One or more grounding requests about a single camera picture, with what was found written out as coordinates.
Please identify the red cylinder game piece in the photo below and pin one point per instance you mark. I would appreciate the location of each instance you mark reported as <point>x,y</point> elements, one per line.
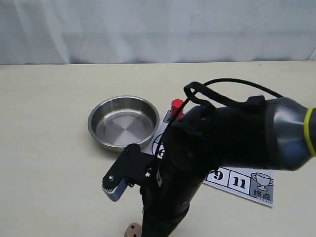
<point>176,113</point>

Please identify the paper game board sheet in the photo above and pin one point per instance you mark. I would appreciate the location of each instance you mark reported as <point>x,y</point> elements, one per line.
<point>253,184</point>

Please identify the wooden die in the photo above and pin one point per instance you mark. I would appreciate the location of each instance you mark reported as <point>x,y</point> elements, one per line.
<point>133,230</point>

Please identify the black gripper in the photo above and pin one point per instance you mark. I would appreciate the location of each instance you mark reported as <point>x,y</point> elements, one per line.
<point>204,139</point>

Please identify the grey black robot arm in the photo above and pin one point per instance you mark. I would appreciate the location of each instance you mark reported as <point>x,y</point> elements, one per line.
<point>273,134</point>

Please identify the stainless steel round bowl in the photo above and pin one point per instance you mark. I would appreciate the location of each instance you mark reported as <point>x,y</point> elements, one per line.
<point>122,120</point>

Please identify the white curtain backdrop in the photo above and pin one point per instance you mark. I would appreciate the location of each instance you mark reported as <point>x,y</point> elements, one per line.
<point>156,31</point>

